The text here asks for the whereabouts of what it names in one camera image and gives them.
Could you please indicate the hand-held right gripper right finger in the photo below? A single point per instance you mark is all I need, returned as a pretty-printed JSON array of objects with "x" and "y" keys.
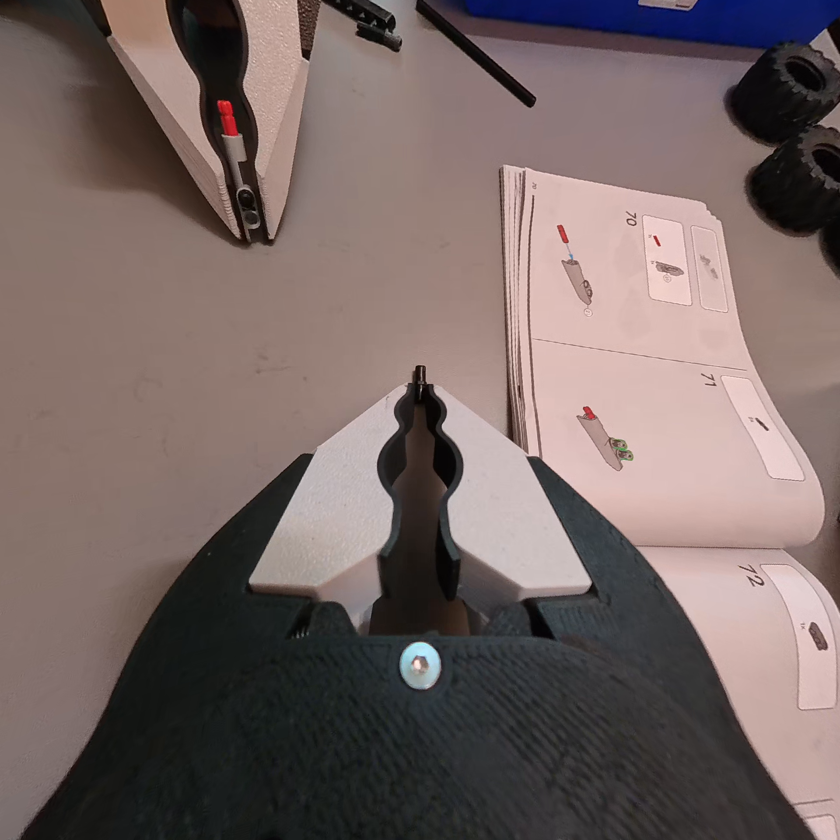
[{"x": 512, "y": 525}]

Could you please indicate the black toy pin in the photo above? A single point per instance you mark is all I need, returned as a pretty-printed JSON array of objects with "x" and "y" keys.
[{"x": 420, "y": 377}]

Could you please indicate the black toy tyre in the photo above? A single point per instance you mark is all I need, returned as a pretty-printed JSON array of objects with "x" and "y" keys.
[
  {"x": 832, "y": 246},
  {"x": 781, "y": 98},
  {"x": 787, "y": 190}
]

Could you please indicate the black thin rod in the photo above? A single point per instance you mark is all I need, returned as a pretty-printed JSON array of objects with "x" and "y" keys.
[{"x": 479, "y": 56}]

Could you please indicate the grey toy beam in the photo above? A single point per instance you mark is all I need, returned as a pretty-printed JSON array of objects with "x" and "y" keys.
[{"x": 234, "y": 145}]

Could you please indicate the blue bin with white tag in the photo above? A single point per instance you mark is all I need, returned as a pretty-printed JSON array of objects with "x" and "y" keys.
[{"x": 590, "y": 18}]

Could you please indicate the open instruction booklet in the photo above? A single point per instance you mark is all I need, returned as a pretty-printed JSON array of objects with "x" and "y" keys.
[{"x": 623, "y": 394}]

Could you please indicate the red toy pin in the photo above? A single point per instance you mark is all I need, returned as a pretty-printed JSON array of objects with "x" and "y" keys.
[{"x": 226, "y": 121}]

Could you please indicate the black toy beam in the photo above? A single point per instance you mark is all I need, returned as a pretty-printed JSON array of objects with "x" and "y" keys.
[{"x": 354, "y": 12}]

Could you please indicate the black toy connector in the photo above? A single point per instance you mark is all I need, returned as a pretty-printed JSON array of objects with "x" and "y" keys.
[{"x": 380, "y": 38}]

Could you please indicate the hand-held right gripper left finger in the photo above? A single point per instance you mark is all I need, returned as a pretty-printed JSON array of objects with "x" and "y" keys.
[{"x": 321, "y": 525}]

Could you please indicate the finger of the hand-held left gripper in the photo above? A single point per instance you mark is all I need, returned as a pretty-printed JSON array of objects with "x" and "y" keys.
[
  {"x": 279, "y": 79},
  {"x": 157, "y": 79}
]

